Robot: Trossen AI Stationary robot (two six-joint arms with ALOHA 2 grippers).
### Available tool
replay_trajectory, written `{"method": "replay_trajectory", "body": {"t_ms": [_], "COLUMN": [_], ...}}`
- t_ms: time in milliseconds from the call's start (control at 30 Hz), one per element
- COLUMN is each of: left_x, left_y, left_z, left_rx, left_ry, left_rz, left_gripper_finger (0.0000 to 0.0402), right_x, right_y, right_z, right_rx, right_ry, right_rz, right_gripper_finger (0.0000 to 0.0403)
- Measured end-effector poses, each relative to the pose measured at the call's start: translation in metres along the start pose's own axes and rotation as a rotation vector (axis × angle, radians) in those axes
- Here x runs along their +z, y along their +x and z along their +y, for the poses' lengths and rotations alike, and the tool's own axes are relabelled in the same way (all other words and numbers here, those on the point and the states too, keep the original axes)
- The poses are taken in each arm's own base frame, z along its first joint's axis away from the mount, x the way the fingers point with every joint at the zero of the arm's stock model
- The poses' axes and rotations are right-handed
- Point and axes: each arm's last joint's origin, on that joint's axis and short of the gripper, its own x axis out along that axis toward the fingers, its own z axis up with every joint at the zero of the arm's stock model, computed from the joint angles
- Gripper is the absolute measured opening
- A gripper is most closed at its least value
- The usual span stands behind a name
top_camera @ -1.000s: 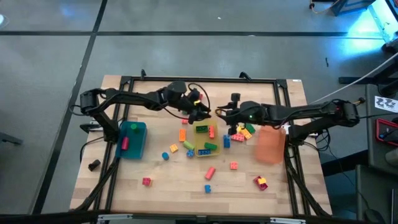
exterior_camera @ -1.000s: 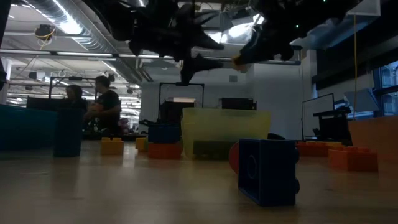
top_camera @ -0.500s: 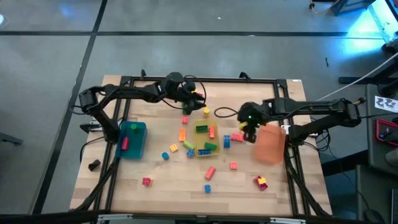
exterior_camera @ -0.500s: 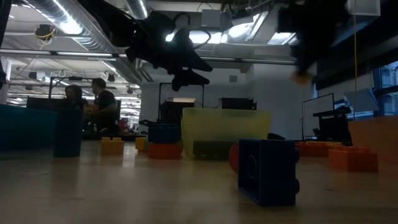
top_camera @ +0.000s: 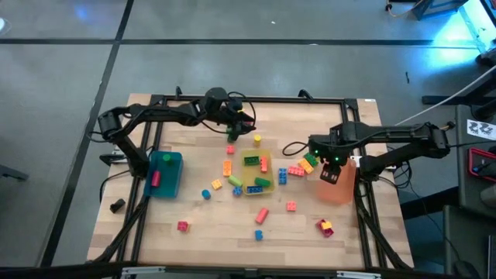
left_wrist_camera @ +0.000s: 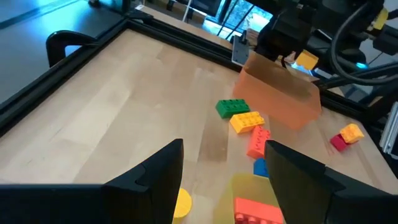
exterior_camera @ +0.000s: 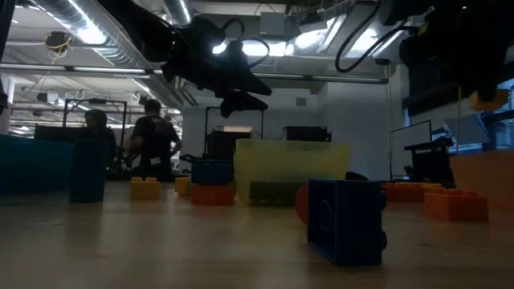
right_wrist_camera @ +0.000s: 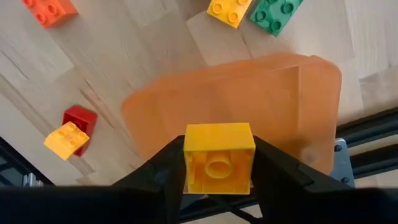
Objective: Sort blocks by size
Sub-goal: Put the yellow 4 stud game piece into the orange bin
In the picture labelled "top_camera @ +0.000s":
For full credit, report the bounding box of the dark grey side cabinet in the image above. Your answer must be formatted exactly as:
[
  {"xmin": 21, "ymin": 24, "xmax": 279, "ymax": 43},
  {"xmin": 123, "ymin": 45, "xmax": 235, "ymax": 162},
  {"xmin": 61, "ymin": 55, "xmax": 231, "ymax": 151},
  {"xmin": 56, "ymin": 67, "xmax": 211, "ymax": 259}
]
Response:
[{"xmin": 443, "ymin": 104, "xmax": 496, "ymax": 279}]

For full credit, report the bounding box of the paper sheet with black marks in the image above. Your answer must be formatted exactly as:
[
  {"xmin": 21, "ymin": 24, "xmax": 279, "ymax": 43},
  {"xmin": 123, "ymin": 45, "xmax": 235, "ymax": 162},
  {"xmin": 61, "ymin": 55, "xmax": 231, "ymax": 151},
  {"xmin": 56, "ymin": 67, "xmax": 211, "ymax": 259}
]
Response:
[{"xmin": 467, "ymin": 119, "xmax": 496, "ymax": 141}]

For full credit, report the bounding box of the glowing desktop computer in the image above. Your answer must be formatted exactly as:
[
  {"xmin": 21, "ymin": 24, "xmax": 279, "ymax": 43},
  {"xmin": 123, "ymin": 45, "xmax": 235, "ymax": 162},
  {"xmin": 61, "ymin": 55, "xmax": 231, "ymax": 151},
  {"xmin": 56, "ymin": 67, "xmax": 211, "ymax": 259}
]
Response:
[{"xmin": 459, "ymin": 0, "xmax": 496, "ymax": 55}]

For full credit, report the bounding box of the grey stand foot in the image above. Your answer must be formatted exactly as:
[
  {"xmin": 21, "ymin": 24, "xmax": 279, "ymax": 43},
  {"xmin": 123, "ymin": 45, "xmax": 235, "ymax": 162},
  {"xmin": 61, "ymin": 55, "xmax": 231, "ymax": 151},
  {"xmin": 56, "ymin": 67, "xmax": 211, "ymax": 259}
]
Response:
[{"xmin": 0, "ymin": 164, "xmax": 30, "ymax": 182}]

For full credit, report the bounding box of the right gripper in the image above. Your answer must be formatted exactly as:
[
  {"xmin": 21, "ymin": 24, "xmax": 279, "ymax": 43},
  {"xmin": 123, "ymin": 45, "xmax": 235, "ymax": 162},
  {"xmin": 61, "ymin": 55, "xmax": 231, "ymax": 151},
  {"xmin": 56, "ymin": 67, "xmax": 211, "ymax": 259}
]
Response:
[{"xmin": 308, "ymin": 133, "xmax": 350, "ymax": 184}]

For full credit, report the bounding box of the yellow translucent plastic bin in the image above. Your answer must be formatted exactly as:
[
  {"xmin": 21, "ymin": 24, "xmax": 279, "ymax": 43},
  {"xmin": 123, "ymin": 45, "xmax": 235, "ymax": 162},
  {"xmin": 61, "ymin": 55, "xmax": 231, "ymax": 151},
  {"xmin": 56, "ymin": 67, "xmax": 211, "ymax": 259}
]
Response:
[{"xmin": 239, "ymin": 149, "xmax": 277, "ymax": 197}]

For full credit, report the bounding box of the silver aluminium bracket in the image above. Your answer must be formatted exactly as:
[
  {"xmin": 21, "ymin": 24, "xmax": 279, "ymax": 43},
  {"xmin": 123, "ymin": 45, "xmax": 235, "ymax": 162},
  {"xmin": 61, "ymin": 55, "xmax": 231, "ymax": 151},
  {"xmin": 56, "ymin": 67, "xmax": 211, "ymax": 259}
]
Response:
[
  {"xmin": 336, "ymin": 270, "xmax": 383, "ymax": 279},
  {"xmin": 120, "ymin": 265, "xmax": 167, "ymax": 279}
]

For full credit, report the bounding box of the black table frame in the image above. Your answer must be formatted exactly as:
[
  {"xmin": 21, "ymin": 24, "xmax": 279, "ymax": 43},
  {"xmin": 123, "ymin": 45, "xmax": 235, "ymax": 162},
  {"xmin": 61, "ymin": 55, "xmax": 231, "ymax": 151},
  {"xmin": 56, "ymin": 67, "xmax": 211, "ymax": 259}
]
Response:
[{"xmin": 92, "ymin": 85, "xmax": 414, "ymax": 272}]

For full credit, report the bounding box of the red black case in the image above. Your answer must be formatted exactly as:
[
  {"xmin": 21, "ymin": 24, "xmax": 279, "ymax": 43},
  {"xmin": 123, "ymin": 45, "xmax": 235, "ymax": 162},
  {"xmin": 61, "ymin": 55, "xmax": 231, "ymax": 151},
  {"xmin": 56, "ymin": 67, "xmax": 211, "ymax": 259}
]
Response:
[{"xmin": 467, "ymin": 146, "xmax": 496, "ymax": 184}]

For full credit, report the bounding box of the orange translucent plastic bin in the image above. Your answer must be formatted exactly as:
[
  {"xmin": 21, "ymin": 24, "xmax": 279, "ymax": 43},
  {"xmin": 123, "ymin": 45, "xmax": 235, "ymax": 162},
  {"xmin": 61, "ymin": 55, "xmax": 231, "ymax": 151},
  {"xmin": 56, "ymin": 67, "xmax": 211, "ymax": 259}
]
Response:
[{"xmin": 315, "ymin": 157, "xmax": 357, "ymax": 205}]

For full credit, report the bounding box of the teal plastic bin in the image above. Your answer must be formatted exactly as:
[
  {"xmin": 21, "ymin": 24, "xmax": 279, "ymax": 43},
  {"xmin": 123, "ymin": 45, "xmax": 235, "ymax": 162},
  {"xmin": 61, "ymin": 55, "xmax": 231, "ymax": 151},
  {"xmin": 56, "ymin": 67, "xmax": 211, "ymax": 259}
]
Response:
[{"xmin": 143, "ymin": 150, "xmax": 184, "ymax": 199}]

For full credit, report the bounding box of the yellow long brick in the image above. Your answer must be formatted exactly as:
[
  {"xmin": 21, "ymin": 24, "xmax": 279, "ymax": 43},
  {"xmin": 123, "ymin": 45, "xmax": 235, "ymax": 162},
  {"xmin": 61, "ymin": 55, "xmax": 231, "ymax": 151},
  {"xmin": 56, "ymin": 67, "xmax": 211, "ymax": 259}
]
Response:
[{"xmin": 298, "ymin": 157, "xmax": 315, "ymax": 175}]

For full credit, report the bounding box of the red and yellow block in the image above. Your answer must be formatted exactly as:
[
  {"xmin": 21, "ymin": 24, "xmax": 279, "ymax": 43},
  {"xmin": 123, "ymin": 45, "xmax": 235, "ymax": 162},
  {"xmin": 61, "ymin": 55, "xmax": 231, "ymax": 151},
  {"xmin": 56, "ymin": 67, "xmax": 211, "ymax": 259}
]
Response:
[{"xmin": 315, "ymin": 219, "xmax": 335, "ymax": 239}]

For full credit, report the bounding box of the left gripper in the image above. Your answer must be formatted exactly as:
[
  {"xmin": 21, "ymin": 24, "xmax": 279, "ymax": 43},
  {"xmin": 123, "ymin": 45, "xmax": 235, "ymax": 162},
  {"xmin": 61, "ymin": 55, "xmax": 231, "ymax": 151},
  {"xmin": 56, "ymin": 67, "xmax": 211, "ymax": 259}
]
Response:
[{"xmin": 222, "ymin": 101, "xmax": 257, "ymax": 143}]

